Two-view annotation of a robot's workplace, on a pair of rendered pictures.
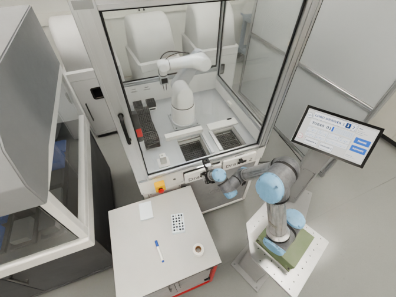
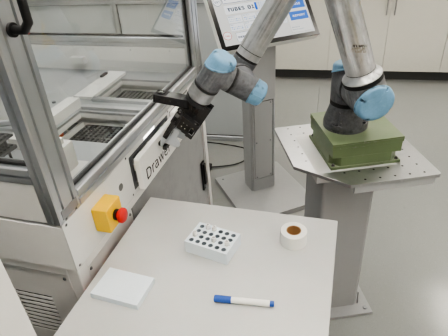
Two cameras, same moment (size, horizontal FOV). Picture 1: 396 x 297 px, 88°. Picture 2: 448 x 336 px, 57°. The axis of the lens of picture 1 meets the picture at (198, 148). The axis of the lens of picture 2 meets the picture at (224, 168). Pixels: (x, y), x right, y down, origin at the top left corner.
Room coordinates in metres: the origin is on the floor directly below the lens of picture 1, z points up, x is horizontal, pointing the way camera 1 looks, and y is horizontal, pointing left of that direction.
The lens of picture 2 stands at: (-0.02, 0.74, 1.54)
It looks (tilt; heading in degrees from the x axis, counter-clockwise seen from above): 32 degrees down; 309
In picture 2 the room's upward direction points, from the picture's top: 4 degrees counter-clockwise
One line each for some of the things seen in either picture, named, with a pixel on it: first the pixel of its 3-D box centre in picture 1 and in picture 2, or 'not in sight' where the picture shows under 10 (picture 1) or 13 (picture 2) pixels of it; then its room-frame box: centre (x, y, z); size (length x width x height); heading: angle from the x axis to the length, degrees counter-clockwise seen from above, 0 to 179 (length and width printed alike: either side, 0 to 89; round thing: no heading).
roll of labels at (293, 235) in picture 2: (198, 250); (293, 236); (0.38, -0.01, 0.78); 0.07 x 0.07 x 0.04
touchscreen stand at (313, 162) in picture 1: (304, 176); (263, 119); (1.13, -1.03, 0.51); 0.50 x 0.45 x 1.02; 149
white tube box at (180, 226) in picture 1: (178, 223); (213, 243); (0.54, 0.12, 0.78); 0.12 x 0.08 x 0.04; 10
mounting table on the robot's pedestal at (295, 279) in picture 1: (278, 243); (347, 161); (0.45, -0.55, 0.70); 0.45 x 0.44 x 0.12; 45
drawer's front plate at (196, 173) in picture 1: (203, 173); (159, 151); (0.89, -0.04, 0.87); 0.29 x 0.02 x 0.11; 112
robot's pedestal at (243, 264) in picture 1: (263, 253); (333, 229); (0.47, -0.54, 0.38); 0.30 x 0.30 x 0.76; 45
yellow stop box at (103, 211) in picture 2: (159, 186); (109, 213); (0.77, 0.27, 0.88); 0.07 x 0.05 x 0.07; 112
